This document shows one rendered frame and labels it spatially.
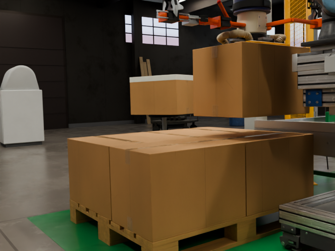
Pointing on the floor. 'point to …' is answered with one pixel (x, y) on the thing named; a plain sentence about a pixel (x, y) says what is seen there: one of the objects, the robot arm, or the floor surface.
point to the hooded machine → (21, 108)
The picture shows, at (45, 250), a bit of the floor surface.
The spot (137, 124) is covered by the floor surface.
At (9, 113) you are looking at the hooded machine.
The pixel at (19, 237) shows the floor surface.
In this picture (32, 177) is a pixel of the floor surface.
